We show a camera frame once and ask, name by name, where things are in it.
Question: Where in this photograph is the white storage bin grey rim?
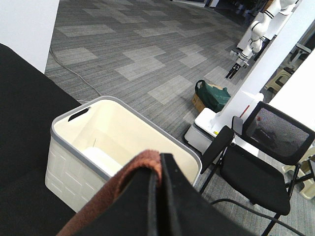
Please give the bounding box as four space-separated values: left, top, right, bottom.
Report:
45 96 202 212

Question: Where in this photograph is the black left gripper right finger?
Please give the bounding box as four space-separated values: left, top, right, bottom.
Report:
157 153 252 236

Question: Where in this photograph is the black table cloth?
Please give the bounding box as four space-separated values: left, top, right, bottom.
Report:
0 45 79 236

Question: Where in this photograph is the beige plastic stool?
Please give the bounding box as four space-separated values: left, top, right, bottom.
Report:
264 67 294 94

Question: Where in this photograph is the white robot on stand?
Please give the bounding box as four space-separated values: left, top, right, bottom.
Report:
184 0 315 153

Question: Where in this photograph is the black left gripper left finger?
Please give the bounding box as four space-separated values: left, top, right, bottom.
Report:
75 168 158 236

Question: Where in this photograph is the green bag on box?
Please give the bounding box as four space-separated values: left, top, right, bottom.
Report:
192 80 231 113

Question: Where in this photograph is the black cable near chair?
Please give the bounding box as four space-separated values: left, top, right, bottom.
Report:
209 198 308 236

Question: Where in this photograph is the grey floor cable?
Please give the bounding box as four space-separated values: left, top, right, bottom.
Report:
49 46 103 103

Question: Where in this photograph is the brown microfibre towel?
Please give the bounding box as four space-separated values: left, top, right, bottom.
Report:
57 149 162 236

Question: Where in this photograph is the black mesh office chair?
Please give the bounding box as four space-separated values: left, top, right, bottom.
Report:
198 100 315 236

